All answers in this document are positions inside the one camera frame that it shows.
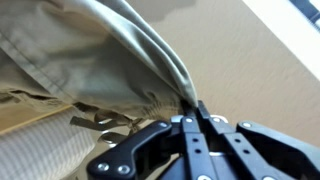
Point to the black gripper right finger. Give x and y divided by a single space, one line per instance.
243 161

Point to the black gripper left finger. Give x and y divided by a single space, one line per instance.
193 126

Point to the beige khaki clothing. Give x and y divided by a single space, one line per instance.
99 56

